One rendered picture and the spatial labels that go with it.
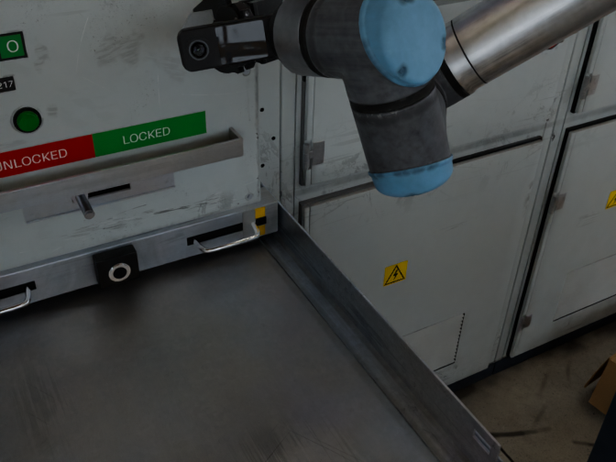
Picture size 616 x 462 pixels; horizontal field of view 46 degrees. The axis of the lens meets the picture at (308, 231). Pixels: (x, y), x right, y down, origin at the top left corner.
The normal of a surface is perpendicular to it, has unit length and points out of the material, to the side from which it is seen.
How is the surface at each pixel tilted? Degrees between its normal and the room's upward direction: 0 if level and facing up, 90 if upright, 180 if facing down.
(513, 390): 0
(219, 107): 90
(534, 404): 0
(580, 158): 90
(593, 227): 88
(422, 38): 70
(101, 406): 0
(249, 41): 76
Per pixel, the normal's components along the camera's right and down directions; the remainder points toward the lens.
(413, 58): 0.65, 0.14
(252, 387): 0.03, -0.81
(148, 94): 0.48, 0.52
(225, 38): 0.19, 0.36
